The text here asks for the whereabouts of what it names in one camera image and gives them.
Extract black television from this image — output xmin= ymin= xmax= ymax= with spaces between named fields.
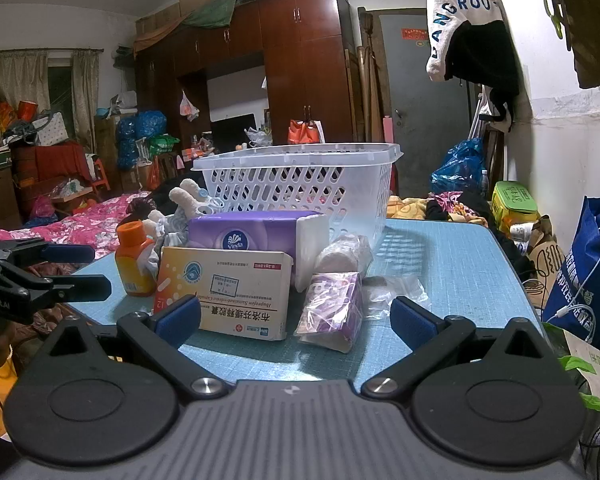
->
xmin=211 ymin=114 xmax=258 ymax=153

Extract wooden planks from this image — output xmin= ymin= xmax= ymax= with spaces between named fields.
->
xmin=356 ymin=7 xmax=384 ymax=143

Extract white folding rack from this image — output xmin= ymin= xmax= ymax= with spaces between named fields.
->
xmin=467 ymin=85 xmax=487 ymax=141

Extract white fluffy socks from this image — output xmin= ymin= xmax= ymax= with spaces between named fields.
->
xmin=167 ymin=178 xmax=217 ymax=221

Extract brown paper bag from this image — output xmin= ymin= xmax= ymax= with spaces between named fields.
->
xmin=527 ymin=215 xmax=566 ymax=301

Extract white plastic bag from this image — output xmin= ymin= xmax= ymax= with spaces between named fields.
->
xmin=180 ymin=90 xmax=200 ymax=122

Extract grey door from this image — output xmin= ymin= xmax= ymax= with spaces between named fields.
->
xmin=377 ymin=9 xmax=473 ymax=196

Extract white orange medicine box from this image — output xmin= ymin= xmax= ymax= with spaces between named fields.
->
xmin=152 ymin=246 xmax=295 ymax=342

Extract plush toy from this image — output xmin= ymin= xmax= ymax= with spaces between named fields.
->
xmin=147 ymin=207 xmax=192 ymax=261

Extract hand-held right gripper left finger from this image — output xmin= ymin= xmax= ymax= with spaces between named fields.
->
xmin=30 ymin=295 xmax=229 ymax=404

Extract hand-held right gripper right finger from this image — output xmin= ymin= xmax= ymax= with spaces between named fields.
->
xmin=361 ymin=296 xmax=564 ymax=404

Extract red plastic stool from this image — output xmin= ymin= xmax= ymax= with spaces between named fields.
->
xmin=91 ymin=159 xmax=112 ymax=191

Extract colourful patterned blanket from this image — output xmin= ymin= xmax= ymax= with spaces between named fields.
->
xmin=386 ymin=192 xmax=496 ymax=227

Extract brown wooden wardrobe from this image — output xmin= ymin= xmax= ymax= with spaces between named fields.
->
xmin=132 ymin=0 xmax=357 ymax=161

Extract clear plastic storage bin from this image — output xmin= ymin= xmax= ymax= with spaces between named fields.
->
xmin=190 ymin=143 xmax=403 ymax=256

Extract pile of blue bags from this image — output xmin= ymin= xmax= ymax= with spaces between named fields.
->
xmin=117 ymin=110 xmax=168 ymax=171

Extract blue tote bag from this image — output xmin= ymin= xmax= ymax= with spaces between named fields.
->
xmin=542 ymin=196 xmax=600 ymax=346

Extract orange white hanging bag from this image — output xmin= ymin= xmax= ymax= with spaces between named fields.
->
xmin=287 ymin=119 xmax=326 ymax=145

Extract dark fluffy pompom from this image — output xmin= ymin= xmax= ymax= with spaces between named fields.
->
xmin=127 ymin=197 xmax=156 ymax=221

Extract pink floral blanket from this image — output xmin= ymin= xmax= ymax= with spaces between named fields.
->
xmin=0 ymin=192 xmax=156 ymax=262

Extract green lidded box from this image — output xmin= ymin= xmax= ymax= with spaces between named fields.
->
xmin=491 ymin=181 xmax=540 ymax=233

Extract clear plastic bag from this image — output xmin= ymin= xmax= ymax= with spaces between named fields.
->
xmin=362 ymin=274 xmax=431 ymax=319

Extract white black hanging garment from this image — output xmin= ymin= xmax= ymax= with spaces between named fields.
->
xmin=426 ymin=0 xmax=521 ymax=133

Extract white roll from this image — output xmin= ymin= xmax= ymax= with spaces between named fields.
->
xmin=314 ymin=232 xmax=376 ymax=281

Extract beige curtain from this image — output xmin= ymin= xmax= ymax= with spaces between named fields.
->
xmin=0 ymin=52 xmax=51 ymax=111
xmin=71 ymin=50 xmax=101 ymax=151

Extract purple tissue pack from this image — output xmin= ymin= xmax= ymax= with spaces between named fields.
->
xmin=186 ymin=210 xmax=329 ymax=292

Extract purple packet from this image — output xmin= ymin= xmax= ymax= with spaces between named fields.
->
xmin=294 ymin=271 xmax=365 ymax=353

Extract green plastic bag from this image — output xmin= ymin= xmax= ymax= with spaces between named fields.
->
xmin=147 ymin=135 xmax=181 ymax=156

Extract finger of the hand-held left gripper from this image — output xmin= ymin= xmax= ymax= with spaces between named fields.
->
xmin=5 ymin=265 xmax=113 ymax=314
xmin=0 ymin=241 xmax=96 ymax=269

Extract red cloth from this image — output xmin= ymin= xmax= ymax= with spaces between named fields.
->
xmin=12 ymin=142 xmax=93 ymax=186

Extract white cable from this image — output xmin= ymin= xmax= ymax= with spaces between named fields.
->
xmin=555 ymin=237 xmax=600 ymax=318

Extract orange pill bottle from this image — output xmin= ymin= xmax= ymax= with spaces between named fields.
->
xmin=114 ymin=221 xmax=157 ymax=297

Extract green cloth bundle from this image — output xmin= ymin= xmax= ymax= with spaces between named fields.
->
xmin=182 ymin=0 xmax=341 ymax=29

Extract blue plastic bag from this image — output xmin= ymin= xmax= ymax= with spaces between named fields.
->
xmin=431 ymin=139 xmax=486 ymax=196

